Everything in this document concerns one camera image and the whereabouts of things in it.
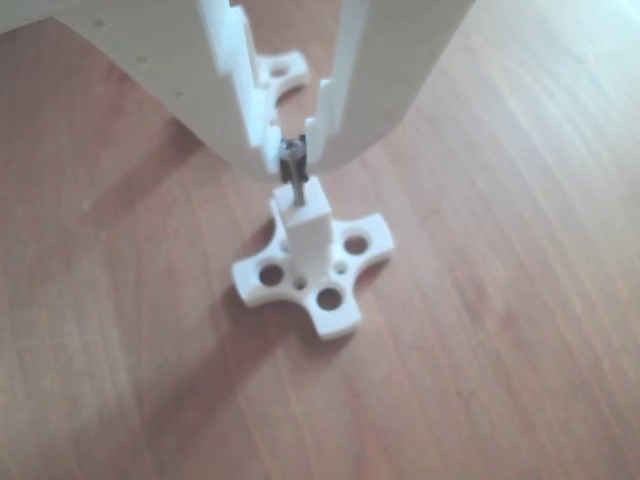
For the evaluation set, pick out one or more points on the white cross-base post stand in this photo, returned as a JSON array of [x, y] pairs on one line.
[[285, 67], [310, 235]]

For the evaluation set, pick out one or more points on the small metal screw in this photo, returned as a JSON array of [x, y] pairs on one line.
[[299, 192]]

